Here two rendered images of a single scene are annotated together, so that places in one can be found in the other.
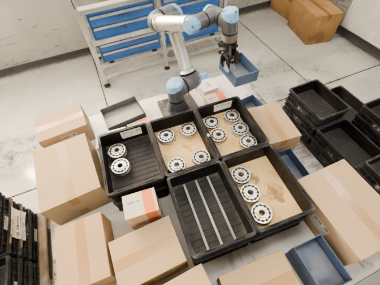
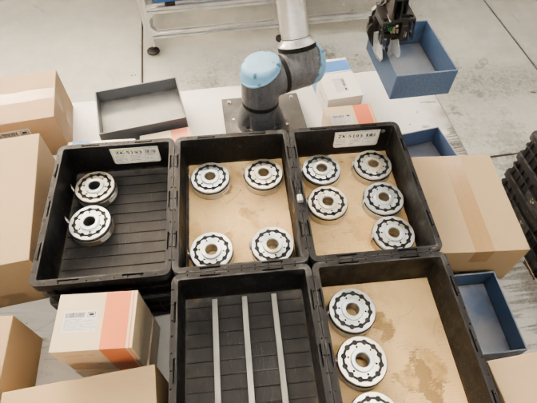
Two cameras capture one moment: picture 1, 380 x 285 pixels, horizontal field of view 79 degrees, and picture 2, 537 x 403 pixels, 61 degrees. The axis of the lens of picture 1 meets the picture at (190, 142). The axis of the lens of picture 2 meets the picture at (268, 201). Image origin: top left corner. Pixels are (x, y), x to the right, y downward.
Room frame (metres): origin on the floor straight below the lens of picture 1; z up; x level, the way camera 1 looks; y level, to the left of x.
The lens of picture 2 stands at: (0.17, -0.15, 1.81)
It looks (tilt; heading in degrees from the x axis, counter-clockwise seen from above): 55 degrees down; 11
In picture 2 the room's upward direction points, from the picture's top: straight up
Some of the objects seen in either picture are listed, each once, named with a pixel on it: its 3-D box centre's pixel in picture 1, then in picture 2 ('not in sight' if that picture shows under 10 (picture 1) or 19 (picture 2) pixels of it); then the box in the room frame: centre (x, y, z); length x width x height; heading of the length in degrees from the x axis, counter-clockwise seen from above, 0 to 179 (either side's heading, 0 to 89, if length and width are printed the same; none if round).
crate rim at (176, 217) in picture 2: (181, 140); (236, 196); (0.78, 0.05, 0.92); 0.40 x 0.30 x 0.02; 16
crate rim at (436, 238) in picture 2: (229, 125); (358, 186); (0.87, -0.24, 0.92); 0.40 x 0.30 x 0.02; 16
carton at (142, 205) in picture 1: (141, 206); (100, 326); (0.42, 0.26, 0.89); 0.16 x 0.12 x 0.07; 104
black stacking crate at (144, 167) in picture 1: (131, 161); (117, 217); (0.70, 0.34, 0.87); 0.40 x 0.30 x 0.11; 16
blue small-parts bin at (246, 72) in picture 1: (238, 69); (409, 58); (1.14, -0.32, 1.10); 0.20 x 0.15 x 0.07; 20
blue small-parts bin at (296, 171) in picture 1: (286, 167); (475, 317); (0.66, -0.57, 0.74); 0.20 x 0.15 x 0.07; 17
